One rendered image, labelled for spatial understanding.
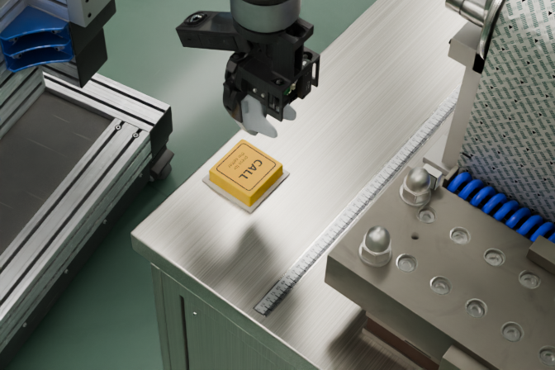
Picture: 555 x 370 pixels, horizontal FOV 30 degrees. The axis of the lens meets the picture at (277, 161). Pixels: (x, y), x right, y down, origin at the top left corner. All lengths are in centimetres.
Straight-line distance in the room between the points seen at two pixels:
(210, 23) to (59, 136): 118
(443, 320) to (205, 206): 38
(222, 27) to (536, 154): 37
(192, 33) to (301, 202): 29
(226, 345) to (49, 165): 100
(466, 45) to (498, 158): 14
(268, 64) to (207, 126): 144
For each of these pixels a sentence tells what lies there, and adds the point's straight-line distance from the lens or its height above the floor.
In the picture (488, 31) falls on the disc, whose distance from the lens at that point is 107.
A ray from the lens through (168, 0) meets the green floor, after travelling 289.
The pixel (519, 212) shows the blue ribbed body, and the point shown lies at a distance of 120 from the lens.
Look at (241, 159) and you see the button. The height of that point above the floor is 92.
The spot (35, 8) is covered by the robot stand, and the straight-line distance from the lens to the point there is 192.
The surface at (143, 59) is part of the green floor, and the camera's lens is 274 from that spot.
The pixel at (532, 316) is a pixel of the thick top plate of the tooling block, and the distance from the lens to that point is 115.
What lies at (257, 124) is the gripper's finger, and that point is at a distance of 122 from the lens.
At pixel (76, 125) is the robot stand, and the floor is 21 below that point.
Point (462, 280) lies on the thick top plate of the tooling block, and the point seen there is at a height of 103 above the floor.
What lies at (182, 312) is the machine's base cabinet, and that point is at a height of 78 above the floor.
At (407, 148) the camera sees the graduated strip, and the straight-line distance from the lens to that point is 141.
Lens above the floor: 199
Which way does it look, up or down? 53 degrees down
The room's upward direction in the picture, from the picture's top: 3 degrees clockwise
